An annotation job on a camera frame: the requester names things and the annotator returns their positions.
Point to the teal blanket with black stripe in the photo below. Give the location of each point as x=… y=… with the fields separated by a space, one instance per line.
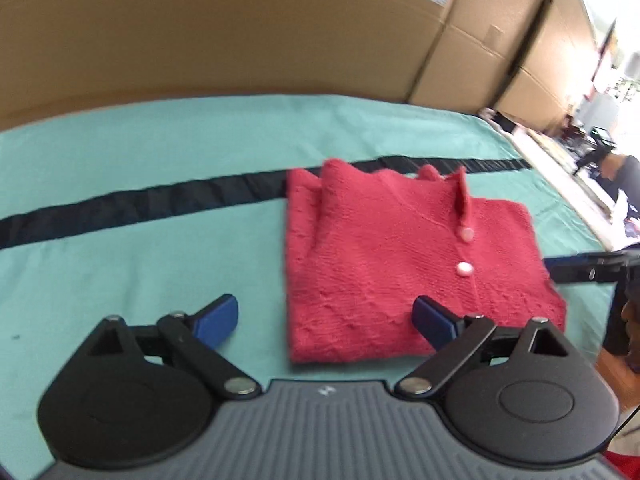
x=125 y=160

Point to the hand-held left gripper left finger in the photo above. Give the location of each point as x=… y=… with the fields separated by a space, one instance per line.
x=217 y=321

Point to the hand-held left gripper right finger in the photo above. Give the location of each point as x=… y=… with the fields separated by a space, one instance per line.
x=434 y=321

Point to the person's right hand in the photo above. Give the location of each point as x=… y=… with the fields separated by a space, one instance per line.
x=632 y=340

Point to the cardboard box with white label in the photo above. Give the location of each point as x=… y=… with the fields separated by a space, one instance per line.
x=480 y=45

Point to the large cardboard box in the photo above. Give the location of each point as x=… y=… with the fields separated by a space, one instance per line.
x=225 y=25

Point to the tall cardboard box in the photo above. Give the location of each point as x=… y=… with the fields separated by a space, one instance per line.
x=555 y=70

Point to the red knitted sweater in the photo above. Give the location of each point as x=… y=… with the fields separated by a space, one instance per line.
x=375 y=240

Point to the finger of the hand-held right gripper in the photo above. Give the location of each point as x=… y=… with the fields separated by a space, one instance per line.
x=590 y=269

